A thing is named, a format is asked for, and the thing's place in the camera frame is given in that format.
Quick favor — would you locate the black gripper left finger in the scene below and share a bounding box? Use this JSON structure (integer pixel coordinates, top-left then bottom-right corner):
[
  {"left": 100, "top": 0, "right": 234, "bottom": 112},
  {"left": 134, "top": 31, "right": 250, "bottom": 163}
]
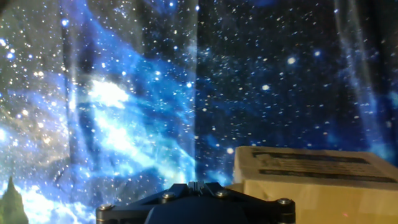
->
[{"left": 95, "top": 181, "right": 197, "bottom": 224}]

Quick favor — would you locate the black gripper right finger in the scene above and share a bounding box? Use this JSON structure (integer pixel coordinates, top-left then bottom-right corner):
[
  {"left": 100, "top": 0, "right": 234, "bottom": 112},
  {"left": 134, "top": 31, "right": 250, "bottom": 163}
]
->
[{"left": 196, "top": 181, "right": 296, "bottom": 224}]

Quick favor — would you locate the brown cardboard box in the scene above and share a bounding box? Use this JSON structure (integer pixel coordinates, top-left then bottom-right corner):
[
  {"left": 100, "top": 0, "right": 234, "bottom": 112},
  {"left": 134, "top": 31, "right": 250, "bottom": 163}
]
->
[{"left": 225, "top": 146, "right": 398, "bottom": 224}]

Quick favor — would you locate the dark forest print cloth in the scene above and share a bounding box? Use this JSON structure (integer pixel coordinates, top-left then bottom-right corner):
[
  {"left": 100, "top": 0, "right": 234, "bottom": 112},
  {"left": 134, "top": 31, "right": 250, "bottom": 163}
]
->
[{"left": 0, "top": 175, "right": 29, "bottom": 224}]

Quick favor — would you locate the blue galaxy print cloth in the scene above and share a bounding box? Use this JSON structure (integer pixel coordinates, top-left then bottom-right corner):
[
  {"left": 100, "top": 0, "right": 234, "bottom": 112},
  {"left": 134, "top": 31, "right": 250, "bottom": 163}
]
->
[{"left": 0, "top": 0, "right": 398, "bottom": 224}]

